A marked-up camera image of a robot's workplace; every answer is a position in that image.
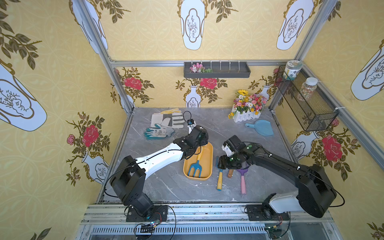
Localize circuit board with wires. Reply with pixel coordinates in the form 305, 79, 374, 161
134, 220, 162, 235
264, 225, 283, 240

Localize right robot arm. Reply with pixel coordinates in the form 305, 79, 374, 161
219, 135, 337, 218

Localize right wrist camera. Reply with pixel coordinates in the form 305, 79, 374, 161
222, 143, 234, 157

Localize pink flowers on shelf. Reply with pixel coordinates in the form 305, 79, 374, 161
190, 63, 213, 73

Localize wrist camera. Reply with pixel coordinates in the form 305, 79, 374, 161
222, 143, 234, 157
187, 119, 196, 134

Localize grey wall shelf tray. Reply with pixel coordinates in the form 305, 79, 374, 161
183, 61, 251, 79

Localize clear jar white lid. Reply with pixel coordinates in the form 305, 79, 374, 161
298, 77, 318, 101

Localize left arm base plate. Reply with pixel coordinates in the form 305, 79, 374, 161
124, 205, 168, 223

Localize jar with patterned lid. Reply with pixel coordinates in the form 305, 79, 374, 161
283, 60, 303, 81

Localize yellow plastic storage tray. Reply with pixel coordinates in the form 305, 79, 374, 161
183, 143, 214, 181

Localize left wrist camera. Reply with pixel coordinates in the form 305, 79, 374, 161
187, 119, 196, 134

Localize black wire mesh basket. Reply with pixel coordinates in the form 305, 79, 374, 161
276, 66, 339, 132

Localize purple rake pink handle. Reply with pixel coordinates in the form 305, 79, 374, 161
237, 169, 248, 195

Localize white green striped glove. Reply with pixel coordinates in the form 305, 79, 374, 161
151, 111, 185, 129

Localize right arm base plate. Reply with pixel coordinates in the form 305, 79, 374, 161
244, 204, 290, 222

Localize teal grey garden glove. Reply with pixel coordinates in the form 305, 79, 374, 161
144, 124, 175, 140

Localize left circuit board with wires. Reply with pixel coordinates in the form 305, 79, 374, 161
134, 220, 162, 235

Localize flower pot white fence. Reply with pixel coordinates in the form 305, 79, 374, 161
228, 90, 268, 123

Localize teal rake yellow handle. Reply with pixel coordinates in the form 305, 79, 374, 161
188, 147, 203, 178

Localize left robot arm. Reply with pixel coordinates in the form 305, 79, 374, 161
108, 125, 209, 218

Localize right circuit board with wires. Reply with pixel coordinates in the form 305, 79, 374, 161
264, 225, 283, 240

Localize blue plastic dustpan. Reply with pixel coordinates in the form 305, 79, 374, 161
245, 120, 274, 137

